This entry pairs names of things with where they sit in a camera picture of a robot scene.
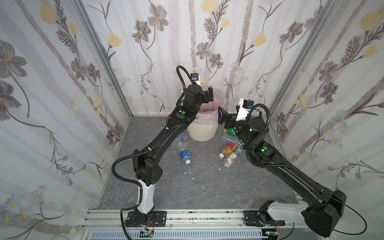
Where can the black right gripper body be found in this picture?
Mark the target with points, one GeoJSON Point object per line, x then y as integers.
{"type": "Point", "coordinates": [229, 116]}

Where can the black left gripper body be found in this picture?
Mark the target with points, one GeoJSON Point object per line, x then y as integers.
{"type": "Point", "coordinates": [205, 96]}

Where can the clear bottle green white label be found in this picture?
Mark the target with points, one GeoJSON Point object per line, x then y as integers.
{"type": "Point", "coordinates": [228, 162]}

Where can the blue label bottle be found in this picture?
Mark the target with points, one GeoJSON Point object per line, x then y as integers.
{"type": "Point", "coordinates": [184, 153]}

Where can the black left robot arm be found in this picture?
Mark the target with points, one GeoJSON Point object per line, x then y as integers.
{"type": "Point", "coordinates": [146, 161]}

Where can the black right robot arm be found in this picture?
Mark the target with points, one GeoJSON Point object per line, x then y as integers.
{"type": "Point", "coordinates": [323, 207]}

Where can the pink bin liner bag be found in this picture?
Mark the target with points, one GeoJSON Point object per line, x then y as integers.
{"type": "Point", "coordinates": [208, 113]}

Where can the cream plastic waste bin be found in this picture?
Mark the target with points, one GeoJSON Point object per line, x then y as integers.
{"type": "Point", "coordinates": [202, 133]}

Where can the blue cap bottle near bin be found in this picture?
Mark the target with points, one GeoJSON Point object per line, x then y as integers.
{"type": "Point", "coordinates": [182, 137]}

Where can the green bottle yellow cap right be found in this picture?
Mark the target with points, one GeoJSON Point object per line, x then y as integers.
{"type": "Point", "coordinates": [230, 132]}

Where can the clear crushed bottle white cap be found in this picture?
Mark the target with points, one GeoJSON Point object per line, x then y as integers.
{"type": "Point", "coordinates": [232, 139]}

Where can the red yellow label tea bottle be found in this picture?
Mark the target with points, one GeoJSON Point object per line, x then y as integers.
{"type": "Point", "coordinates": [227, 150]}

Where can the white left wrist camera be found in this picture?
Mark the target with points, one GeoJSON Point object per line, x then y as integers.
{"type": "Point", "coordinates": [195, 79]}

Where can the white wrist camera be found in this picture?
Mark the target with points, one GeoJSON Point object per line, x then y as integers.
{"type": "Point", "coordinates": [195, 79]}
{"type": "Point", "coordinates": [245, 105]}

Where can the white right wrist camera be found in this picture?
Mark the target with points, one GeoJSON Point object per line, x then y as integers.
{"type": "Point", "coordinates": [245, 105]}

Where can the white slotted cable duct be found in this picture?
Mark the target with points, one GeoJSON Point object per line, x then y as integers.
{"type": "Point", "coordinates": [207, 234]}

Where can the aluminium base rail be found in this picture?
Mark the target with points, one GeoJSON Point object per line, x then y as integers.
{"type": "Point", "coordinates": [106, 224]}

